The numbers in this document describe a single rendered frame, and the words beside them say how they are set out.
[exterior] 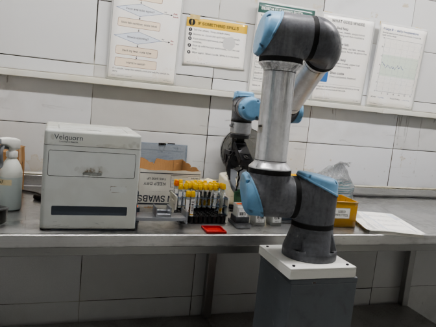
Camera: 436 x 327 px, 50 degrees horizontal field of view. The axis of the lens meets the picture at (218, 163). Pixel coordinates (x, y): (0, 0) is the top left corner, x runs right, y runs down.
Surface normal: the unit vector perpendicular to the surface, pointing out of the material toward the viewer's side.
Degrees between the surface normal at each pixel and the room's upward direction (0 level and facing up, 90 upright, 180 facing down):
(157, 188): 87
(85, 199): 90
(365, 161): 90
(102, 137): 89
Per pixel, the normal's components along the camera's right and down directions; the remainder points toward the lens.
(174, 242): 0.32, 0.16
